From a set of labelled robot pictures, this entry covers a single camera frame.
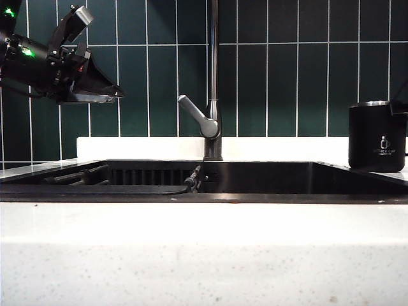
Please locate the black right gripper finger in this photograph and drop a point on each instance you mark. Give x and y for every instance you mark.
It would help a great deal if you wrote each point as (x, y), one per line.
(400, 108)

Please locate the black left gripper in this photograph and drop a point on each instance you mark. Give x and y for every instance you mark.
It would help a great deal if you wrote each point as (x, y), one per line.
(63, 73)

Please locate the black steel-lined office mug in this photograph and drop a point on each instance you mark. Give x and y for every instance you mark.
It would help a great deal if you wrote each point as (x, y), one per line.
(369, 137)

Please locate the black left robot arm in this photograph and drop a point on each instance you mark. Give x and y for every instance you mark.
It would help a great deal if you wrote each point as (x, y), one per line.
(32, 63)

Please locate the black sink drain rack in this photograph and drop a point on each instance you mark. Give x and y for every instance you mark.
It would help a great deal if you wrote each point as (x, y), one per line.
(79, 177)

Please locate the dark metal tall faucet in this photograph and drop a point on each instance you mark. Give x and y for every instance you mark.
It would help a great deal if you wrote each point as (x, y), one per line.
(213, 63)

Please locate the black kitchen sink basin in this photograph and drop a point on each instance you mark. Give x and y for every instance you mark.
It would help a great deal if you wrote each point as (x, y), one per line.
(271, 181)

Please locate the black pull-out sprayer nozzle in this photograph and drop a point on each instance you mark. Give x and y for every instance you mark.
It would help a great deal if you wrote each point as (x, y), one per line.
(193, 178)

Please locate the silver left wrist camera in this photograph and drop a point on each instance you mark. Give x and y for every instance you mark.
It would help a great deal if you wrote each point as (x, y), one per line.
(81, 19)

